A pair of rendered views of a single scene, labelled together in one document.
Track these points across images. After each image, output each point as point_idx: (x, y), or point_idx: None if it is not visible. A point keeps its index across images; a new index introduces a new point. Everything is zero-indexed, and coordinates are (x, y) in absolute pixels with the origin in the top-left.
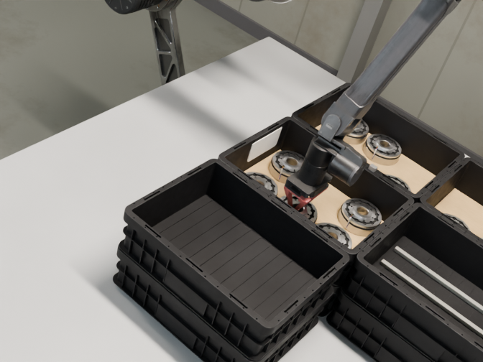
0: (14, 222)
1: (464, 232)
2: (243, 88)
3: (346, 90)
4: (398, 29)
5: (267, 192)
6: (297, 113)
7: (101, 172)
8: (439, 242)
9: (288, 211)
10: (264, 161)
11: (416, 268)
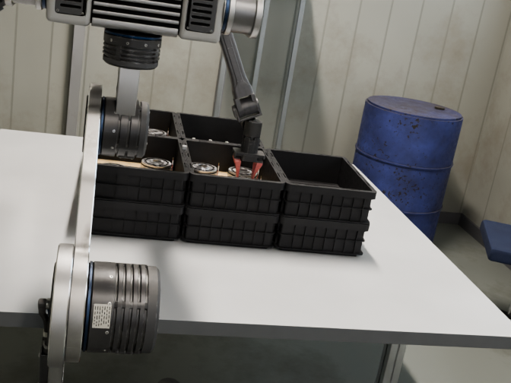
0: (405, 299)
1: (179, 128)
2: None
3: (249, 84)
4: (232, 34)
5: (276, 168)
6: (180, 172)
7: (312, 294)
8: None
9: (275, 162)
10: None
11: None
